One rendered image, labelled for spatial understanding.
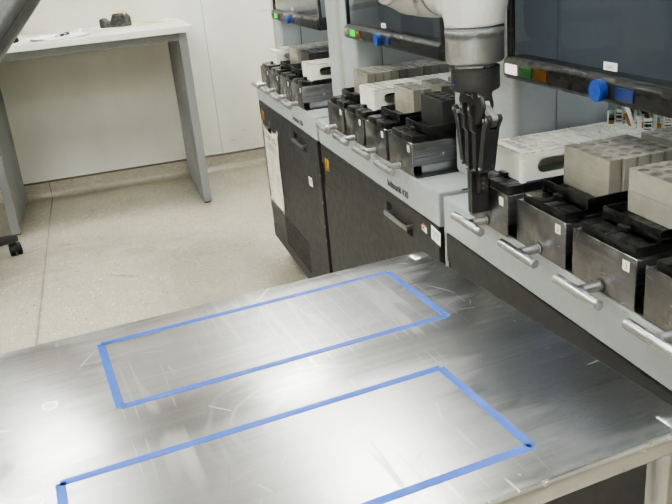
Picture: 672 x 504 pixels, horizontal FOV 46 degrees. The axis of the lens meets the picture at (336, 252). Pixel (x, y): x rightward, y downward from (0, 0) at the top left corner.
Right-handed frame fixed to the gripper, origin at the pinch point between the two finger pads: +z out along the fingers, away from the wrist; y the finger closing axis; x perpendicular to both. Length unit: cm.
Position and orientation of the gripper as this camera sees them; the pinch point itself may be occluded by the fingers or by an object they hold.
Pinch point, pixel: (478, 190)
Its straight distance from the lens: 130.2
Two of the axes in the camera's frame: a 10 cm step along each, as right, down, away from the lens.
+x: -9.5, 1.9, -2.5
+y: -3.0, -3.2, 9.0
